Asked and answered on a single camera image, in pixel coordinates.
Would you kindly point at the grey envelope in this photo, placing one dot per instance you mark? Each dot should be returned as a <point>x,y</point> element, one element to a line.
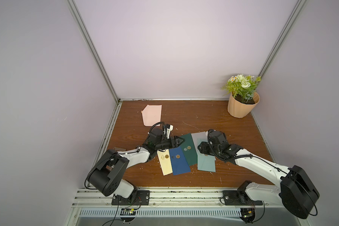
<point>198,138</point>

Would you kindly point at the left circuit board with wires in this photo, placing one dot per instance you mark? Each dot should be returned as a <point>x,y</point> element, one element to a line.
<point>127,214</point>

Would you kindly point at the right circuit board with wires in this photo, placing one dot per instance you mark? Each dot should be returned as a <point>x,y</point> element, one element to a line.
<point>248,215</point>

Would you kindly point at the cream yellow envelope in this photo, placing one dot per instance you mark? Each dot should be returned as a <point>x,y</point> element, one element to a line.
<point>165,161</point>

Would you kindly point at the circuit board with wires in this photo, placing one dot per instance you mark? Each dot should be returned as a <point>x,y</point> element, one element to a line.
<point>127,214</point>
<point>248,215</point>

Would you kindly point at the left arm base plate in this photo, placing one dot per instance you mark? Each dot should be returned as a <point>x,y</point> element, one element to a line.
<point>143,194</point>

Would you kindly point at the navy blue envelope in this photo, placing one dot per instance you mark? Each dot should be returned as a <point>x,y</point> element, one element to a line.
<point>178,161</point>

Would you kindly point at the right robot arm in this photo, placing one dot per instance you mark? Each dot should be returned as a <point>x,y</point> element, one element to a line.
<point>291,187</point>

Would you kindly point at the ribbed terracotta plant pot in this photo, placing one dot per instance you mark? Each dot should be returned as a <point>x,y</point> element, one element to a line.
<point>240,110</point>

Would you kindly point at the white vented cable duct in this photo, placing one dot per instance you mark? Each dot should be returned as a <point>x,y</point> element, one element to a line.
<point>166,212</point>

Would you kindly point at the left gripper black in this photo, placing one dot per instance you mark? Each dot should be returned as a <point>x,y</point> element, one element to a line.
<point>175,145</point>

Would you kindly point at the green plant white flowers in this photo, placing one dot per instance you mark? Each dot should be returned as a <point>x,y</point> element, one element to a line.
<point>242,88</point>

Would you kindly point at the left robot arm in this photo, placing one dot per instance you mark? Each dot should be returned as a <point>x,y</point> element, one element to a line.
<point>107,173</point>

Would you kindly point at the dark green envelope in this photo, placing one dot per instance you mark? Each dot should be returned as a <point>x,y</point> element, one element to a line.
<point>188,149</point>

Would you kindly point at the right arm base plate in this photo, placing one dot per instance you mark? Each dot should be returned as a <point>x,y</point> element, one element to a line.
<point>233,197</point>

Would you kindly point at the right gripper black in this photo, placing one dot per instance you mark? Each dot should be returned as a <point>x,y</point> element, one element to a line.
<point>205,148</point>

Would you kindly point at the aluminium front rail frame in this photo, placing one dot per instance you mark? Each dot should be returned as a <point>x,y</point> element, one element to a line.
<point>160,197</point>

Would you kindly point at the pink envelope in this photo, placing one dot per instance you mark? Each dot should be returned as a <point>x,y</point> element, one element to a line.
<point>151,115</point>

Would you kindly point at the teal envelope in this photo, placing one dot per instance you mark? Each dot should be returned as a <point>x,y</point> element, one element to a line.
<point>206,162</point>

